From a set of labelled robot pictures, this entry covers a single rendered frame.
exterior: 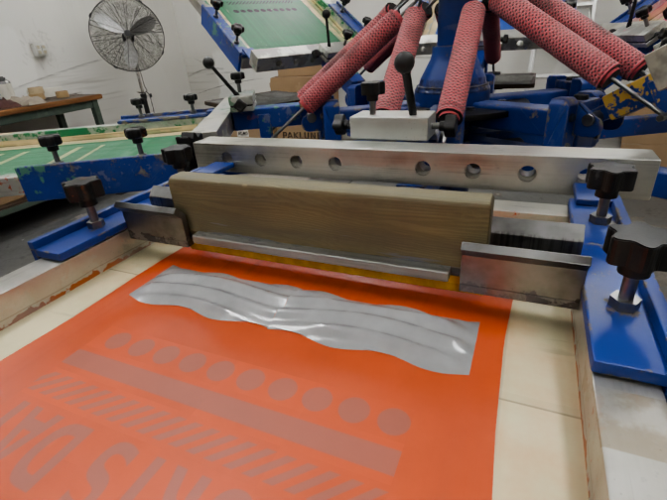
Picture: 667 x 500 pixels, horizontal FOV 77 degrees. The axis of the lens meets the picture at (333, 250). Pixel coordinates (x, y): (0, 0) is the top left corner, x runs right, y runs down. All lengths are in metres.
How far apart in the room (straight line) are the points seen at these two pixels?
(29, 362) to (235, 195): 0.24
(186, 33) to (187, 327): 5.60
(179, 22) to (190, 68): 0.51
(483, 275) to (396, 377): 0.12
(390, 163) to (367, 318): 0.30
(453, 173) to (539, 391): 0.35
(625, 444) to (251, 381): 0.24
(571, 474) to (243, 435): 0.20
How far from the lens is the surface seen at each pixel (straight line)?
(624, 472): 0.28
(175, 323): 0.44
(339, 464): 0.29
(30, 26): 4.83
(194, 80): 5.97
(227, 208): 0.49
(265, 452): 0.31
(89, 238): 0.57
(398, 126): 0.67
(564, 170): 0.61
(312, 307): 0.41
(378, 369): 0.35
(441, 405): 0.33
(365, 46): 1.08
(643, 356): 0.33
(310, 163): 0.68
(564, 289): 0.39
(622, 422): 0.30
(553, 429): 0.33
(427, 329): 0.38
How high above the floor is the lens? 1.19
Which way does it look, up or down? 27 degrees down
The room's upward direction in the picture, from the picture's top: 4 degrees counter-clockwise
